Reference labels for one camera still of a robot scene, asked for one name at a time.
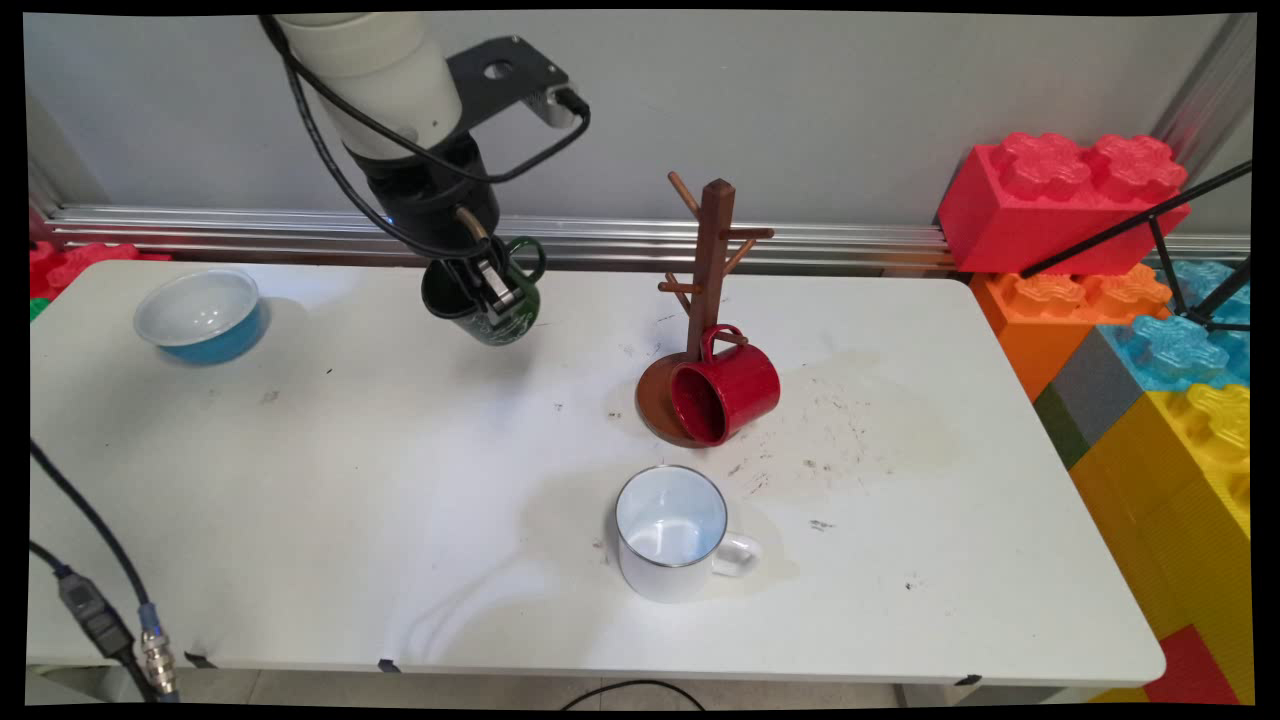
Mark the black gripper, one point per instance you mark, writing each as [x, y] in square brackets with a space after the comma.
[430, 200]

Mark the green enamel mug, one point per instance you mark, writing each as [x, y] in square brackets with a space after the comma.
[515, 320]

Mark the brown wooden mug tree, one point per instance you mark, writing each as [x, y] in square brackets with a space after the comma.
[715, 260]

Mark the blue bowl white inside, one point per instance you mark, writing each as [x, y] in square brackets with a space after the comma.
[220, 345]

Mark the red enamel mug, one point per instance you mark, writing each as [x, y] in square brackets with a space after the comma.
[740, 385]

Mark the white enamel mug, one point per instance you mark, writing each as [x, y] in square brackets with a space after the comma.
[660, 575]

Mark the large orange toy block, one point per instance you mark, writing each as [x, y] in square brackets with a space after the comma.
[1030, 330]

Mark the large red toy block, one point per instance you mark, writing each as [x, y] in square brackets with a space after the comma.
[1030, 220]

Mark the black tripod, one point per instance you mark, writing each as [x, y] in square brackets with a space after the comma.
[1152, 213]

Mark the large light blue toy block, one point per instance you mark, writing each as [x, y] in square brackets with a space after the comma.
[1170, 350]

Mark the large yellow toy block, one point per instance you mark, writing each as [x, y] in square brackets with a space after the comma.
[1170, 520]

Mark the upright aluminium profile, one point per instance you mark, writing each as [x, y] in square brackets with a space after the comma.
[1205, 90]

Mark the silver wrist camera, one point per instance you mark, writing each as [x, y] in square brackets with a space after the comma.
[550, 103]

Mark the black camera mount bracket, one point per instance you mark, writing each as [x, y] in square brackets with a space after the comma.
[500, 85]

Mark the long horizontal aluminium rail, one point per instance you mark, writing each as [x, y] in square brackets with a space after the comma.
[880, 245]

